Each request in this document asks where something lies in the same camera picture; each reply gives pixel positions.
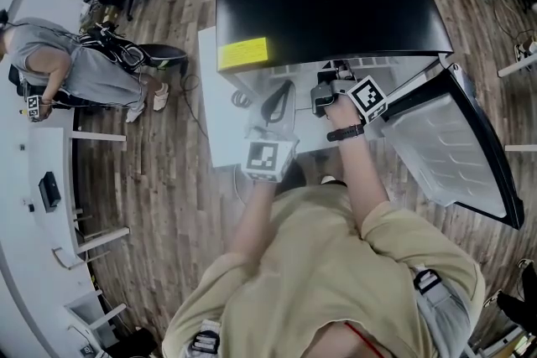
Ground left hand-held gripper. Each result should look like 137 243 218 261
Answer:
240 78 300 184

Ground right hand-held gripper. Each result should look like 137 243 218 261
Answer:
309 60 388 126

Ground person's right forearm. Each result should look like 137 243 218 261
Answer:
334 134 392 241

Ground person's left forearm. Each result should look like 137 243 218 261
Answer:
227 179 279 263

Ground person's right hand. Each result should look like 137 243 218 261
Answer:
324 93 366 134

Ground person's black trousers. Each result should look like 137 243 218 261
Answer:
274 158 308 195

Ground beige t-shirt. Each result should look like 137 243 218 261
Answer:
160 184 487 358

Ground long white desk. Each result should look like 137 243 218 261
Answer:
0 96 131 270

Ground black box device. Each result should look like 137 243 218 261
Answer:
38 171 62 215

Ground white low shelf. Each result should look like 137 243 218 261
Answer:
64 289 128 349

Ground coiled black power cable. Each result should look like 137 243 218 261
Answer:
231 89 253 109

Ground black floor cable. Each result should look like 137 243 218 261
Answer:
179 61 211 139

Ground black strap buckle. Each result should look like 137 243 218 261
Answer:
412 268 444 295
190 329 222 355

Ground red neck cord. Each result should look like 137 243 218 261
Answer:
344 320 389 358

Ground grey harness strap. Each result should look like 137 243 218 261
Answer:
413 267 474 358

